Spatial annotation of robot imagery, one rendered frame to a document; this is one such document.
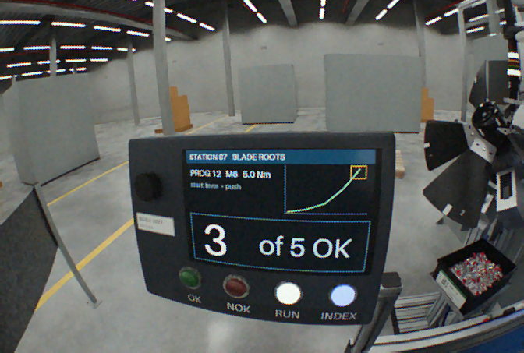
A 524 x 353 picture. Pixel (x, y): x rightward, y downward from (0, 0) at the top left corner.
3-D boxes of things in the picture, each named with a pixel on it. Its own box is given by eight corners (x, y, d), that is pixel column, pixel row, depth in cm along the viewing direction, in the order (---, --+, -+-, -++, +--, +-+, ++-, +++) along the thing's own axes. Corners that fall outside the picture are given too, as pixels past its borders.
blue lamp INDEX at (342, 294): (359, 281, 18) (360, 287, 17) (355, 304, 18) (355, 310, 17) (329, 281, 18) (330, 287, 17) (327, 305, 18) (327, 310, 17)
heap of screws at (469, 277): (475, 257, 46) (479, 246, 45) (502, 284, 33) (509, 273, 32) (434, 277, 45) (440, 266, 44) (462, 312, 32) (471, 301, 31)
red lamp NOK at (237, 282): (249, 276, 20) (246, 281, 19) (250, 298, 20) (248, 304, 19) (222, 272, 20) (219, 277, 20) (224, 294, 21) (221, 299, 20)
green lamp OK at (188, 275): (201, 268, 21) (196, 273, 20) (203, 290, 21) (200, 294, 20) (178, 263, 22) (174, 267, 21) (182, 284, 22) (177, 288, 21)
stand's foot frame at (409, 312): (465, 293, 99) (469, 285, 97) (486, 342, 58) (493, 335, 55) (388, 305, 113) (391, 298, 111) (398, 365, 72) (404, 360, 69)
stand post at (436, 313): (426, 322, 91) (488, 188, 64) (430, 333, 83) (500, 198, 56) (420, 323, 92) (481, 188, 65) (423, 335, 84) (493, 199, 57)
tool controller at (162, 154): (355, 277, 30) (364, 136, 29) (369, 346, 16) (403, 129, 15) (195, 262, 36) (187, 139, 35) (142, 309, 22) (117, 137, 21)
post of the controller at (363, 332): (368, 339, 31) (398, 270, 26) (369, 352, 29) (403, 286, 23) (352, 340, 32) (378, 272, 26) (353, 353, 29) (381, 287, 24)
